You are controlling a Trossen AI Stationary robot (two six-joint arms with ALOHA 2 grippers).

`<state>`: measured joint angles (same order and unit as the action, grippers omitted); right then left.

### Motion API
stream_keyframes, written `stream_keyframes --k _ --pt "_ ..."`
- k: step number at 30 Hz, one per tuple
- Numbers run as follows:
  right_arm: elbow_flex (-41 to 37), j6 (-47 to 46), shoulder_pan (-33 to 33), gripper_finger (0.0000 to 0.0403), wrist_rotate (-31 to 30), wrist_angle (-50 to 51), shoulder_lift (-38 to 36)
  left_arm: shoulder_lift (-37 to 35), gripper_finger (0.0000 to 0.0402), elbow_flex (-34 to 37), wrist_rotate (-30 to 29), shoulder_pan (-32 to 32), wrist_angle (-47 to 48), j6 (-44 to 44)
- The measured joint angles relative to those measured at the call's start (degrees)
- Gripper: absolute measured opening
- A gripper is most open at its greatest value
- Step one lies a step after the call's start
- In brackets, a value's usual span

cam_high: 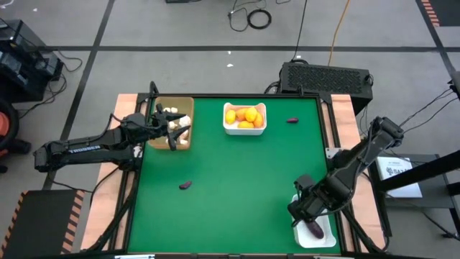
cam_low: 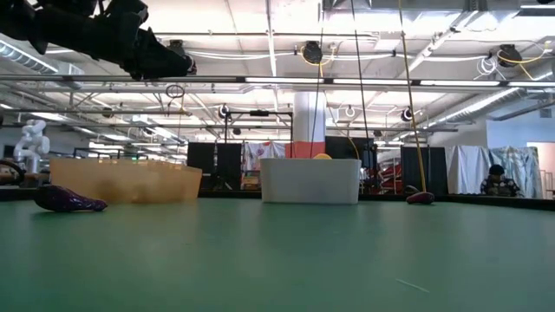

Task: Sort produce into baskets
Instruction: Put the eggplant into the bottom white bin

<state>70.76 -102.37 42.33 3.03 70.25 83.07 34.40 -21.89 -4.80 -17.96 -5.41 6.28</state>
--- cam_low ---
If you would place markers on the white cloth with red print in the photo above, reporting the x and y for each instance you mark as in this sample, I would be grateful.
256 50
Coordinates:
264 154

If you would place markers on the white sheet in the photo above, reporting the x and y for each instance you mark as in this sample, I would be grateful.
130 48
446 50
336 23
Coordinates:
466 169

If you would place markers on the red metal rack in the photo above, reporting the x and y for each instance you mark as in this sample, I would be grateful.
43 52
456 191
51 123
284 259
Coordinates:
390 173

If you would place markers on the yellow lemon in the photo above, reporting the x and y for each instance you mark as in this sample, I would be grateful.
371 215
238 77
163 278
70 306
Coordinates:
323 156

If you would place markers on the black metal frame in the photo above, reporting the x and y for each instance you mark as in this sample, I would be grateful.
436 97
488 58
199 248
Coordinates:
260 113

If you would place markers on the black table frame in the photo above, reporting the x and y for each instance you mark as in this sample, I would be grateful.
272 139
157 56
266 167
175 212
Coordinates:
477 200

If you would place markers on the pink panel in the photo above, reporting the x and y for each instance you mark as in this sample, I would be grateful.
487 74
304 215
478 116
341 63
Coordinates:
547 164

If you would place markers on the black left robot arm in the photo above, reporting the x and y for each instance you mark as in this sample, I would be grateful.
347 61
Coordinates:
52 26

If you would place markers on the small white plastic basket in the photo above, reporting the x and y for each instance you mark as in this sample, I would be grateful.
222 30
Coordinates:
310 182

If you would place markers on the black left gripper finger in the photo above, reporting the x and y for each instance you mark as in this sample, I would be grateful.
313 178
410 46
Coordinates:
160 63

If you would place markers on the person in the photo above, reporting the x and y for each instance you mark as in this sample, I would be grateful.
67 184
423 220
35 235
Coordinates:
498 184

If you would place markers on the blue patterned cloth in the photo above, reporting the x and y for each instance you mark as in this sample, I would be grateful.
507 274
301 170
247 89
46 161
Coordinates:
520 160

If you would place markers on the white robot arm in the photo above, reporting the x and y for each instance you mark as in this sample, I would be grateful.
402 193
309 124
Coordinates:
32 143

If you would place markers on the tan translucent plastic basket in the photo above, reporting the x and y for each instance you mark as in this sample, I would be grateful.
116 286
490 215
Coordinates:
130 182

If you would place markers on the black partition panel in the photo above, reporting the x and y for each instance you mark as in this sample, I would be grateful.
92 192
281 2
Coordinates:
204 164
435 169
342 147

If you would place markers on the white column with orange band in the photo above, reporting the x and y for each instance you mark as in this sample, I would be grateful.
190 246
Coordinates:
309 125

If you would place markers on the small purple eggplant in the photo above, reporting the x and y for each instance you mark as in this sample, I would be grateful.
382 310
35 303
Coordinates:
65 199
420 198

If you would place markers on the long ceiling light rail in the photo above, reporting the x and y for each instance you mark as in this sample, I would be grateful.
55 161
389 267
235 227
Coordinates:
303 80

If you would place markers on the green table mat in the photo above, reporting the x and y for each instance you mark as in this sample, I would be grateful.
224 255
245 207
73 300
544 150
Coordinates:
260 260

